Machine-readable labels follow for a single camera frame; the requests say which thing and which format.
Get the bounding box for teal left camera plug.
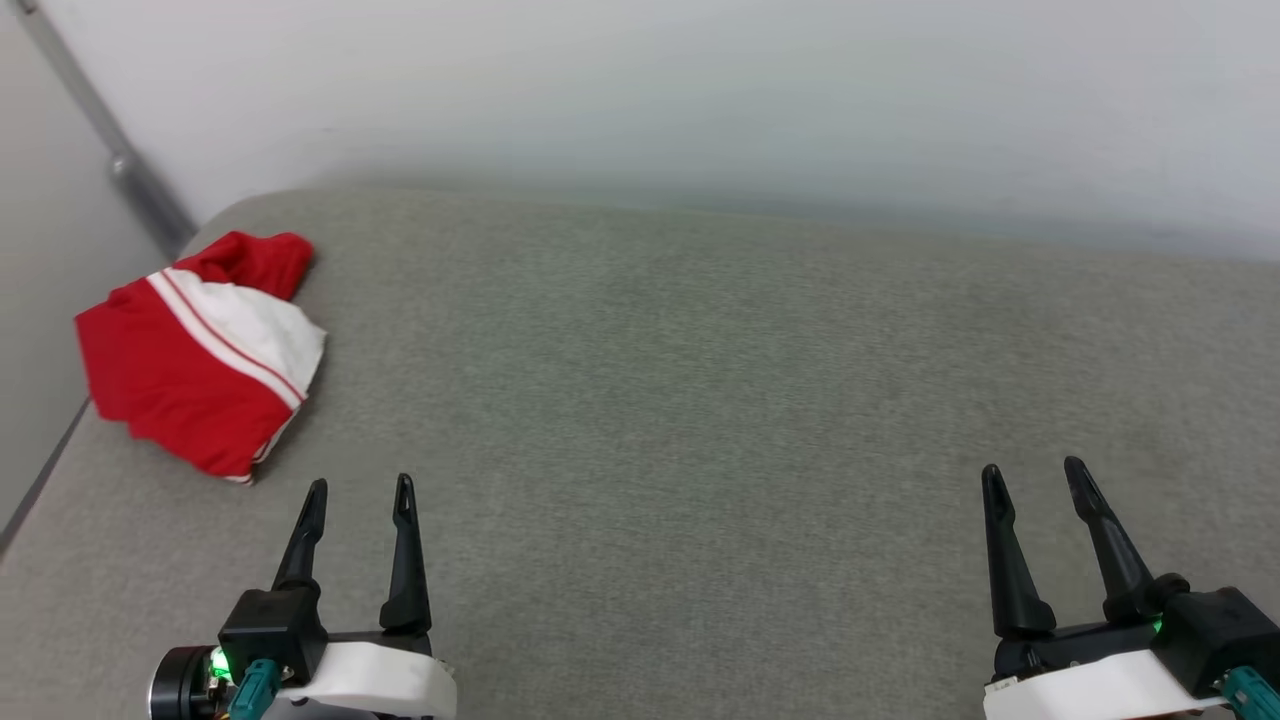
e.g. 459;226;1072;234
228;658;283;720

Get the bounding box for teal right camera plug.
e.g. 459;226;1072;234
1222;667;1280;720

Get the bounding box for red and white jersey garment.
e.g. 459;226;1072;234
75;230;328;487

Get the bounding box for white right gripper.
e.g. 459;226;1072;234
984;457;1231;720

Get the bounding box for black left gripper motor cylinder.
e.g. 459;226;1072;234
148;646;233;719

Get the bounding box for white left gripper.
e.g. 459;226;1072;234
272;475;458;720

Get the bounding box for teal camera plug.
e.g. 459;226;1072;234
1222;667;1280;720
228;658;283;720

